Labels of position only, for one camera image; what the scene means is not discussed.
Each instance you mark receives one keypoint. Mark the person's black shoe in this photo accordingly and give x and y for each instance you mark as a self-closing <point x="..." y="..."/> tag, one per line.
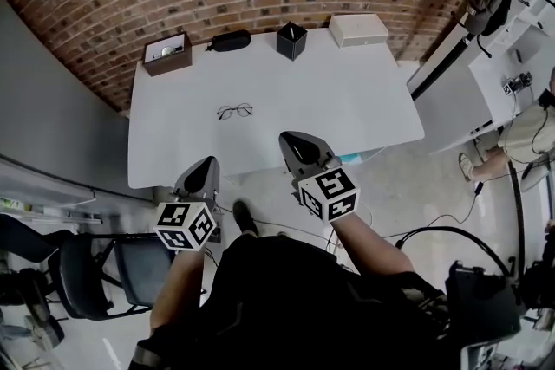
<point x="245" y="218"/>
<point x="282" y="235"/>

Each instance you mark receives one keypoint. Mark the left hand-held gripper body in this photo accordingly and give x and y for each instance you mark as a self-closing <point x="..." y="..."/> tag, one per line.
<point x="182" y="225"/>

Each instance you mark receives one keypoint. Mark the person's left forearm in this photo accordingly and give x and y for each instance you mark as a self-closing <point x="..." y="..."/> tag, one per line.
<point x="178" y="294"/>

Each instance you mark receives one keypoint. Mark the white rectangular box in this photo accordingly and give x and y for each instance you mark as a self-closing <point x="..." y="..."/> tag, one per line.
<point x="360" y="34"/>

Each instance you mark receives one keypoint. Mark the person's black left shoe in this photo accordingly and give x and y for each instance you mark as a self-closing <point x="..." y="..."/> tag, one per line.
<point x="245" y="218"/>

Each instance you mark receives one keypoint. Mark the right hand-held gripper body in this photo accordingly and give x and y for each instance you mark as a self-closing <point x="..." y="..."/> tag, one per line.
<point x="329" y="195"/>

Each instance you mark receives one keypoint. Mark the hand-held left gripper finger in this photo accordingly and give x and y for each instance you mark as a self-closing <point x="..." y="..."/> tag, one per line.
<point x="212" y="182"/>
<point x="191" y="182"/>

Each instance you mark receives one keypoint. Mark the silver wristwatch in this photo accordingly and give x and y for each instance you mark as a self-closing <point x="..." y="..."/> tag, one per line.
<point x="166" y="51"/>

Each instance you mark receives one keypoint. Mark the grey cabinet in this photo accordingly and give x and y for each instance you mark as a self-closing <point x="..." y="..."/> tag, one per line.
<point x="52" y="108"/>

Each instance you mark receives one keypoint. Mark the person's black right shoe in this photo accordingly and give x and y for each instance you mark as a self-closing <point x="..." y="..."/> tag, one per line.
<point x="282" y="235"/>

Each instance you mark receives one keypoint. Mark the dark curved rail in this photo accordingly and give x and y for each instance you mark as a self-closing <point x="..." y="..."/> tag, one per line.
<point x="520" y="221"/>

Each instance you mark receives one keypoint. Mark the black coat rack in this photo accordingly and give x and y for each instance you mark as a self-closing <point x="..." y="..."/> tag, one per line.
<point x="442" y="65"/>

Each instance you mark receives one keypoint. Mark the grey cap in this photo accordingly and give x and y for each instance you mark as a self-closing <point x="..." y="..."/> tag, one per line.
<point x="485" y="13"/>

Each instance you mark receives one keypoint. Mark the light blue plastic item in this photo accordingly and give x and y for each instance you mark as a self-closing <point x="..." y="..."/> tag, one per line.
<point x="355" y="158"/>

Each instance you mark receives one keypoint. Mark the black equipment pack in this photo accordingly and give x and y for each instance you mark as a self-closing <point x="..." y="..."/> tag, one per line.
<point x="481" y="303"/>

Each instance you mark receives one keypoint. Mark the white chair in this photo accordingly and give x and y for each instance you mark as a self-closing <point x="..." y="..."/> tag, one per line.
<point x="535" y="178"/>

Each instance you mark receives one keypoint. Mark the black glasses case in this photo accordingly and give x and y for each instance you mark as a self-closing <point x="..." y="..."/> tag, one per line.
<point x="230" y="40"/>

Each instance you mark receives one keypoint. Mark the white pen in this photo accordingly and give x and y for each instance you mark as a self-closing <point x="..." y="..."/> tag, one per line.
<point x="291" y="32"/>

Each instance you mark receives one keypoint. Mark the black office chair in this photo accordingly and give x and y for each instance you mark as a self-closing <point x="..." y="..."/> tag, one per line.
<point x="21" y="238"/>

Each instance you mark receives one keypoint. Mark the person's right forearm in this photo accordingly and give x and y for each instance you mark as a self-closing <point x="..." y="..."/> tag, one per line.
<point x="368" y="247"/>

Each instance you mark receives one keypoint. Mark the white shelf unit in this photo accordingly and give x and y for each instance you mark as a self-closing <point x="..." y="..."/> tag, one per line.
<point x="485" y="73"/>

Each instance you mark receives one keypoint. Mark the black square pen holder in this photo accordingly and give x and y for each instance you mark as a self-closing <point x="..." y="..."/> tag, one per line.
<point x="290" y="47"/>

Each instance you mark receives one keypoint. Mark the black folding chair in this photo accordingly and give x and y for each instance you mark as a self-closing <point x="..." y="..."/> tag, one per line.
<point x="139" y="268"/>

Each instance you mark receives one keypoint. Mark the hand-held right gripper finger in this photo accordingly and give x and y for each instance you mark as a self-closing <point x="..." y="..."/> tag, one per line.
<point x="316" y="151"/>
<point x="292" y="158"/>

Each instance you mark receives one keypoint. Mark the person's black clothing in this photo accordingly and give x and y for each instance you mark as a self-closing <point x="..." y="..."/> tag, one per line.
<point x="282" y="307"/>

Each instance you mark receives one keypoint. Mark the brown wooden box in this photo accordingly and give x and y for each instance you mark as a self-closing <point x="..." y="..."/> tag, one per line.
<point x="169" y="65"/>

